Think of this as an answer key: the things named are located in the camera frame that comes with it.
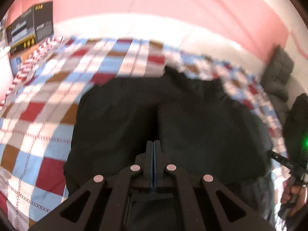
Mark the black product box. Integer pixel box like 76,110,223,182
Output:
6,1,54,55

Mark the dark padded jacket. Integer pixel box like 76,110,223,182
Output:
283,93,307,164

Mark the grey quilted jacket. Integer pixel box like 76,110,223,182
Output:
260,45,294,125

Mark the person's right hand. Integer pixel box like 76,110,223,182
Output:
280,185,308,218

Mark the checkered bed sheet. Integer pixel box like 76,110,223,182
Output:
1,37,287,230

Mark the red white striped cloth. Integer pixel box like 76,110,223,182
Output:
1,37,63,109

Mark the large black coat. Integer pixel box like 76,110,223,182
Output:
64,67,274,223

